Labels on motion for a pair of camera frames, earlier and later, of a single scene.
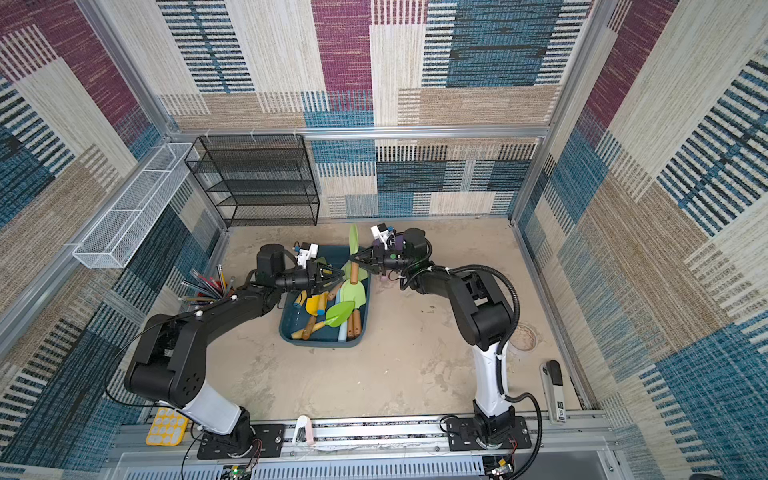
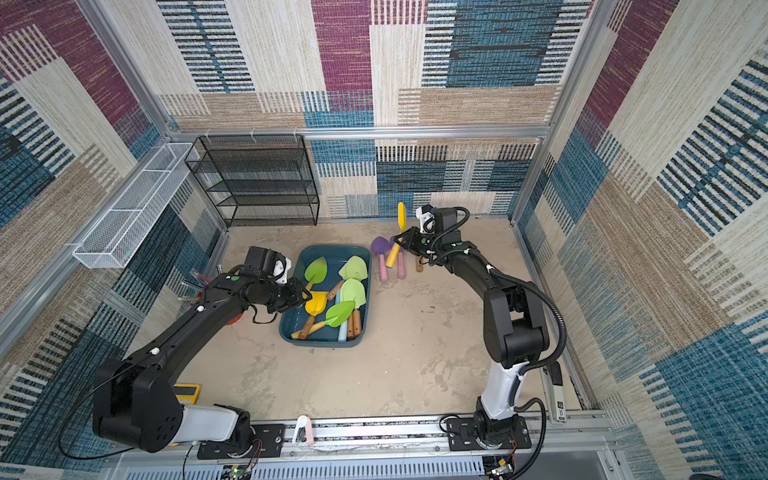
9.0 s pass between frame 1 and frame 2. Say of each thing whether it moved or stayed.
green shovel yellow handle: stayed
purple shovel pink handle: stayed
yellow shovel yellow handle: moved
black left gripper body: moved
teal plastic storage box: stayed
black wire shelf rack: stayed
